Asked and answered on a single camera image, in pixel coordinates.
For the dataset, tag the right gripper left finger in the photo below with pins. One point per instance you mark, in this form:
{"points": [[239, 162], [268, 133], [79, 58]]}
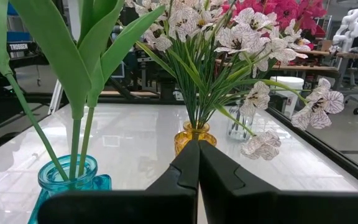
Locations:
{"points": [[135, 208]]}

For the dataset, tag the white bucket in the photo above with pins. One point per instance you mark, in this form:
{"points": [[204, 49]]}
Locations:
{"points": [[291, 81]]}

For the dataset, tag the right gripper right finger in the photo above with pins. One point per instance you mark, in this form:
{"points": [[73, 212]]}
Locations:
{"points": [[259, 208]]}

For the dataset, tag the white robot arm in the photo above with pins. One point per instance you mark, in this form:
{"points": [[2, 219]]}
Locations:
{"points": [[348, 28]]}

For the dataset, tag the clear glass vase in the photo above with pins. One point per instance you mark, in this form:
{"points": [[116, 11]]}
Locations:
{"points": [[238, 130]]}

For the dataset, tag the blue glass vase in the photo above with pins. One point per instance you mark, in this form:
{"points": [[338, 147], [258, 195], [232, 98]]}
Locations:
{"points": [[101, 182]]}

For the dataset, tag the black table frame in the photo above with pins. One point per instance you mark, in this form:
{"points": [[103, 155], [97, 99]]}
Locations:
{"points": [[337, 155]]}

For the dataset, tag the pink-red flower bunch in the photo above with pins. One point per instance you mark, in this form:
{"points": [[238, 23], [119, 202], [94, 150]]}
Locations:
{"points": [[250, 6], [294, 12]]}

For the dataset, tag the blue storage bin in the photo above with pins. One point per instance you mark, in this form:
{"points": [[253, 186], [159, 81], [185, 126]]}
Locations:
{"points": [[15, 21]]}

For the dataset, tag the amber glass vase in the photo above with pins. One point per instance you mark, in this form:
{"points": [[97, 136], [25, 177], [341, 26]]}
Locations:
{"points": [[183, 141]]}

